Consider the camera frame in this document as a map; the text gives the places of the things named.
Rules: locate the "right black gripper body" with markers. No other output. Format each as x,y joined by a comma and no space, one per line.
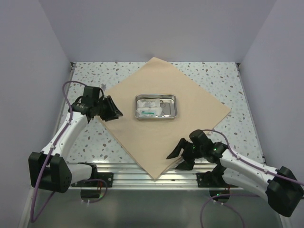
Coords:
195,152

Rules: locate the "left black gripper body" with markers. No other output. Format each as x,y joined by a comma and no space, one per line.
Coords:
103,107

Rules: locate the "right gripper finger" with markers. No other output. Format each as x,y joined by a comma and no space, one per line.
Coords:
186,165
181,146

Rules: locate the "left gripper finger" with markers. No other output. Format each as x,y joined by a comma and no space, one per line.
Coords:
109,116
113,111

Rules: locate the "white blue sachet packet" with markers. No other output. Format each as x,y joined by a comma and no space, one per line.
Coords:
147,114

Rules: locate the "stainless steel tray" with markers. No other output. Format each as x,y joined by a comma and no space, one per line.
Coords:
171,98

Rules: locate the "beige cloth drape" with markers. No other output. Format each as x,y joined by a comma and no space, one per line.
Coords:
150,142

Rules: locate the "steel hemostat forceps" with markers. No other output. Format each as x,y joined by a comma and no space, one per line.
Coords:
166,109

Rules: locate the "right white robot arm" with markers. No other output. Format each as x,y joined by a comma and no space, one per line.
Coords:
275,186

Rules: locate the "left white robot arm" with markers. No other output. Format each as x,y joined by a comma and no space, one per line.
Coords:
48,169

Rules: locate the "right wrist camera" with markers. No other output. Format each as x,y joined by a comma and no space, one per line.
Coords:
199,137

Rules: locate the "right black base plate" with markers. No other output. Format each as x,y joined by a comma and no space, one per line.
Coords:
209,180

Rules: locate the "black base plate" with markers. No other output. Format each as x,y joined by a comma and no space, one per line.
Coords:
95,182
209,180

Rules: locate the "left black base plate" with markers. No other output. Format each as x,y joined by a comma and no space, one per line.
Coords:
95,182

